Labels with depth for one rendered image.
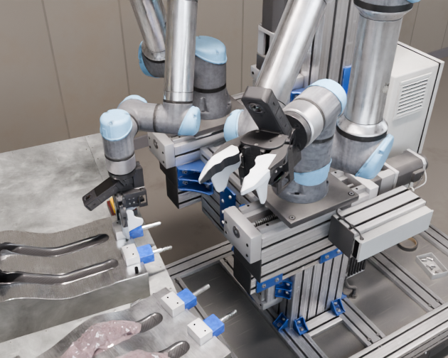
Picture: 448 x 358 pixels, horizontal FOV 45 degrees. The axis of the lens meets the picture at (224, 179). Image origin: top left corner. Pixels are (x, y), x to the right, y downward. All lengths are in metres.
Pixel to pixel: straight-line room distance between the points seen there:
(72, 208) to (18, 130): 1.48
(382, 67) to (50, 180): 1.21
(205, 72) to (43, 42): 1.54
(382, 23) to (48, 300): 0.98
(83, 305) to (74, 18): 1.95
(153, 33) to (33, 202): 0.69
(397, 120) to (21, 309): 1.18
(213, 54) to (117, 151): 0.48
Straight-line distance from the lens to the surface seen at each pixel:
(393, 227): 1.53
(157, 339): 1.33
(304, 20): 1.11
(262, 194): 0.78
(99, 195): 1.43
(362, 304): 2.31
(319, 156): 1.01
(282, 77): 1.08
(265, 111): 0.81
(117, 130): 1.32
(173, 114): 1.38
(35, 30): 3.05
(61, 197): 1.87
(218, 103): 1.73
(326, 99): 0.96
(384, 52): 1.18
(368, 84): 1.20
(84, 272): 1.48
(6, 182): 2.00
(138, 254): 1.44
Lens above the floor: 1.91
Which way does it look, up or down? 36 degrees down
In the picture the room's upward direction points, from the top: straight up
